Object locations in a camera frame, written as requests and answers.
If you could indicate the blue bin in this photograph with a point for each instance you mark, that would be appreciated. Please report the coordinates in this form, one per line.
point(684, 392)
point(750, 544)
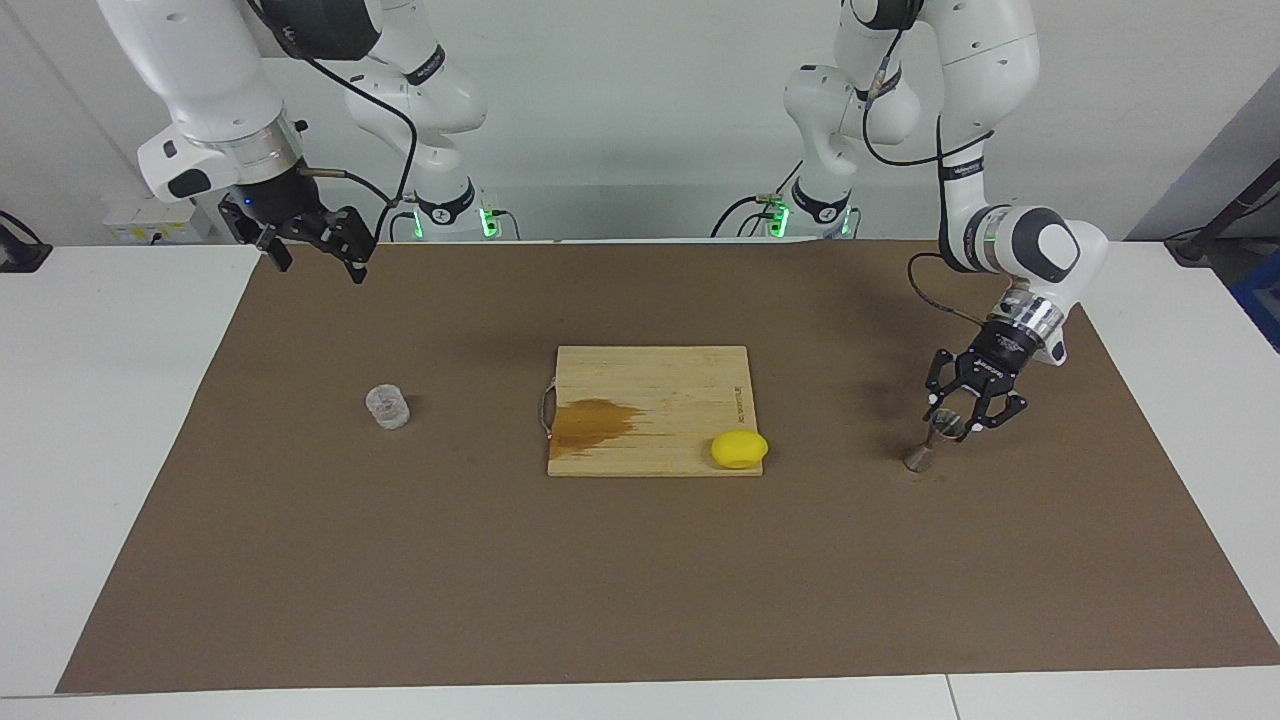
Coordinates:
point(1262, 300)

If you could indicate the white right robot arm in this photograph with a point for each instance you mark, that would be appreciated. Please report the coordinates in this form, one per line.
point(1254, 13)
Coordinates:
point(210, 70)

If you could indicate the clear glass cup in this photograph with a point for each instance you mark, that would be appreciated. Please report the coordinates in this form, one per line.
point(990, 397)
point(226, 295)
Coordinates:
point(387, 408)

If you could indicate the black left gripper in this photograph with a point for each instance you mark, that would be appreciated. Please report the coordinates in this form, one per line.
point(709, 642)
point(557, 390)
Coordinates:
point(995, 358)

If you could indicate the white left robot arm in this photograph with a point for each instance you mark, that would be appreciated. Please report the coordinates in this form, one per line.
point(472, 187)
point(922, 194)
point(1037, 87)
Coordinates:
point(985, 80)

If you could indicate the yellow lemon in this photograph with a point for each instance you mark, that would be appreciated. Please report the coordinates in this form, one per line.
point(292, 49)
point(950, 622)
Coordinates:
point(740, 449)

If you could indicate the black stand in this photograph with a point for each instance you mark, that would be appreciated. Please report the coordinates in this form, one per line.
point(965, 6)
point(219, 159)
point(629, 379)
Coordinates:
point(1190, 245)
point(20, 255)

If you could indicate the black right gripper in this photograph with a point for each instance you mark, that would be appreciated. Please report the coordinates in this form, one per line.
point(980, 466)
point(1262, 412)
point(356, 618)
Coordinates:
point(275, 205)

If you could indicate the wooden cutting board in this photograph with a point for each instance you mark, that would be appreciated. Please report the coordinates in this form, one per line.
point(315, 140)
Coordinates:
point(650, 380)

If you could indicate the brown table mat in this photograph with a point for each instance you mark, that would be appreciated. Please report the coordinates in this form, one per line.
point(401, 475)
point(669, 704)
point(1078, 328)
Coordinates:
point(640, 580)

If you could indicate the white socket box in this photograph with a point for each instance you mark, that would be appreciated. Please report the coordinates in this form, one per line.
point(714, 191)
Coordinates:
point(150, 220)

